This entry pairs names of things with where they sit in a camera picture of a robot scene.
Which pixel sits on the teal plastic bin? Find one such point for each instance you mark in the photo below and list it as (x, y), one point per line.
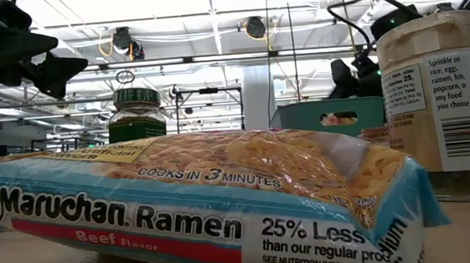
(301, 122)

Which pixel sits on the yellow red snack bag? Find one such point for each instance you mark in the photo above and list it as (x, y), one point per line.
(338, 118)

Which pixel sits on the green lid oregano jar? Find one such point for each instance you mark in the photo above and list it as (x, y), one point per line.
(135, 118)

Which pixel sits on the red ramen pack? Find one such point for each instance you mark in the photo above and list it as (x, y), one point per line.
(373, 135)

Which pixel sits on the black background rack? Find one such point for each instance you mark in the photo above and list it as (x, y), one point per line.
(208, 91)

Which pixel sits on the tan lid seasoning jar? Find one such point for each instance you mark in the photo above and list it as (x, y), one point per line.
(439, 111)

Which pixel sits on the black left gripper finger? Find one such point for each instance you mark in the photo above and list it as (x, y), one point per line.
(31, 46)
(60, 71)

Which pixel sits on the white building column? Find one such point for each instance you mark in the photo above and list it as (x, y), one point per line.
(257, 96)

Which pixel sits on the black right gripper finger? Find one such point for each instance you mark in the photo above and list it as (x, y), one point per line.
(342, 81)

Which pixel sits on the blue beef ramen pack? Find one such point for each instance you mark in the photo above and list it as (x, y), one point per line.
(182, 203)

